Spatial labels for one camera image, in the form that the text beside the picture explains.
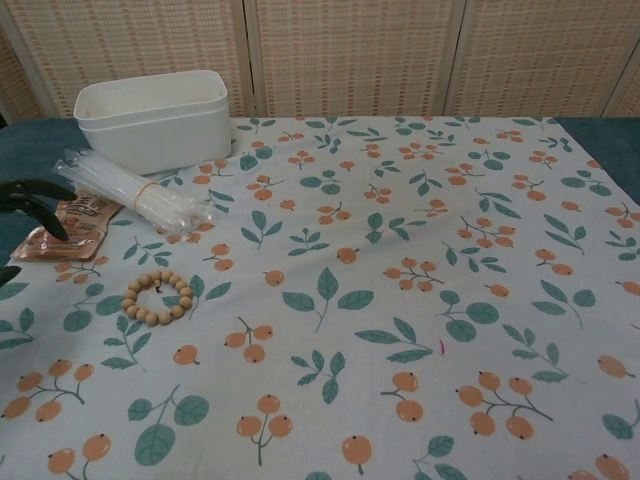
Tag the bamboo folding screen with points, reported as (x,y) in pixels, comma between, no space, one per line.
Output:
(350,55)

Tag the white plastic bin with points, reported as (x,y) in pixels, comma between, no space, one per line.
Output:
(160,145)

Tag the floral print tablecloth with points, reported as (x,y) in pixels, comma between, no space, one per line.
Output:
(350,260)

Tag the bundle of clear straws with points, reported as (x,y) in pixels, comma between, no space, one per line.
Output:
(125,185)

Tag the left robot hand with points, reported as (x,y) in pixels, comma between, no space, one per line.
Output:
(35,189)

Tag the brown snack packet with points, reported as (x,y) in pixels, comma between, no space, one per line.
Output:
(85,230)

